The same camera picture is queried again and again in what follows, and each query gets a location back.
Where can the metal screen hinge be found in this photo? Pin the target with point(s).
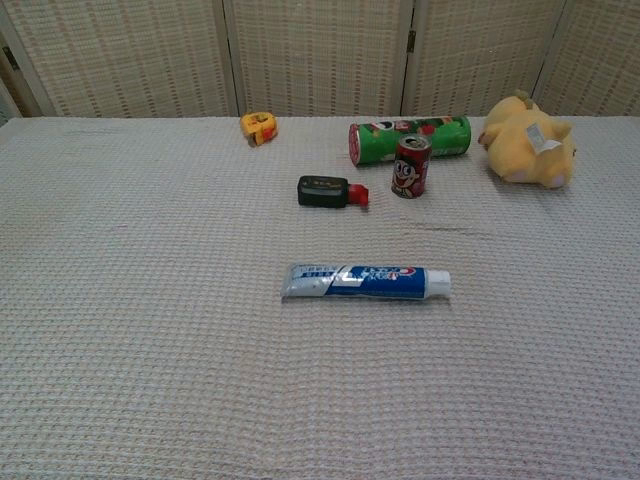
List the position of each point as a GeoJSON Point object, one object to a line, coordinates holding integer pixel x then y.
{"type": "Point", "coordinates": [9, 58]}
{"type": "Point", "coordinates": [411, 41]}

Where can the yellow plush toy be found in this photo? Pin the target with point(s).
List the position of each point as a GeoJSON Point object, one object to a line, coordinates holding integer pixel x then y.
{"type": "Point", "coordinates": [520, 145]}

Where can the yellow tape measure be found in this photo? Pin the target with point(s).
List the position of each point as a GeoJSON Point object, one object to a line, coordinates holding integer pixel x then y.
{"type": "Point", "coordinates": [257, 125]}

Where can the blue toothpaste tube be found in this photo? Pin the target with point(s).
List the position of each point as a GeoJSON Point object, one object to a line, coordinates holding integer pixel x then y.
{"type": "Point", "coordinates": [380, 282]}

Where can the black bottle red cap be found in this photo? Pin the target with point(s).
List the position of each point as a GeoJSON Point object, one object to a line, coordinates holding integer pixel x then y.
{"type": "Point", "coordinates": [320, 191]}

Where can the red cartoon drink can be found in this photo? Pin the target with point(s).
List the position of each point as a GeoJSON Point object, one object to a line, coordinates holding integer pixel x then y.
{"type": "Point", "coordinates": [410, 170]}

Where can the green chips can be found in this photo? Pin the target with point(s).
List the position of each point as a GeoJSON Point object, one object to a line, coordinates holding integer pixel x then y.
{"type": "Point", "coordinates": [370, 145]}

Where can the beige woven tablecloth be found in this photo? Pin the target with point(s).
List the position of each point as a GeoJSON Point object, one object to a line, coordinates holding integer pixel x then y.
{"type": "Point", "coordinates": [150, 300]}

